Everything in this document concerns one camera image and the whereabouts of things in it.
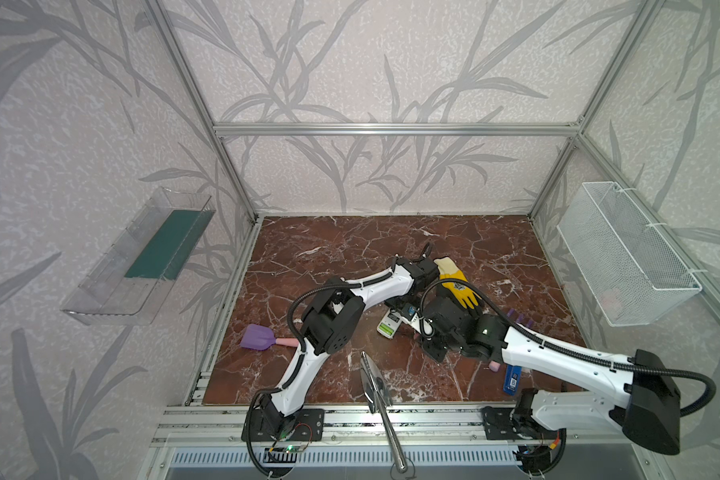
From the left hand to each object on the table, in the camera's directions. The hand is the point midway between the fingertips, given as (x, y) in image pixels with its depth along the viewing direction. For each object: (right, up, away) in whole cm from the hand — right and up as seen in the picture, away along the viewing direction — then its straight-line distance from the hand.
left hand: (405, 302), depth 94 cm
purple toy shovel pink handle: (-44, -9, -6) cm, 46 cm away
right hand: (+2, -3, -15) cm, 15 cm away
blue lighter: (+27, -17, -16) cm, 36 cm away
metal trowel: (-8, -22, -16) cm, 29 cm away
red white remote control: (-6, -5, -5) cm, 9 cm away
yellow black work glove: (+15, +10, +7) cm, 19 cm away
